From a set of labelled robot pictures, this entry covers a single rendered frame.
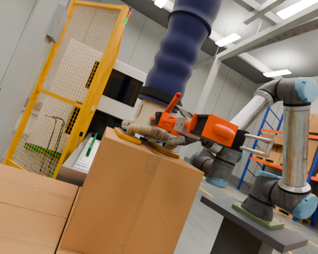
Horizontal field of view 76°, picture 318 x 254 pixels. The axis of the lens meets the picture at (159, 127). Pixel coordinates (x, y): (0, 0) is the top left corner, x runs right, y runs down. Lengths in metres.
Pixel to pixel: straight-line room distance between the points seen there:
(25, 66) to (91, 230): 1.69
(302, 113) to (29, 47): 2.08
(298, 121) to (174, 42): 0.71
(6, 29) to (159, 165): 10.50
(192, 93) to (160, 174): 10.93
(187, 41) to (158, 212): 0.76
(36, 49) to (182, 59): 1.50
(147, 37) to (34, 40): 9.18
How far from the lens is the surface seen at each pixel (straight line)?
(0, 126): 2.24
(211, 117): 0.44
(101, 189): 0.76
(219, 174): 0.91
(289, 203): 1.35
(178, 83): 0.99
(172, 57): 1.02
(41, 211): 1.03
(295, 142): 1.22
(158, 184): 0.77
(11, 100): 2.20
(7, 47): 10.82
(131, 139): 0.87
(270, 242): 1.26
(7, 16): 11.12
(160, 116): 0.77
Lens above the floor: 1.02
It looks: 2 degrees up
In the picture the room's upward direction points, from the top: 22 degrees clockwise
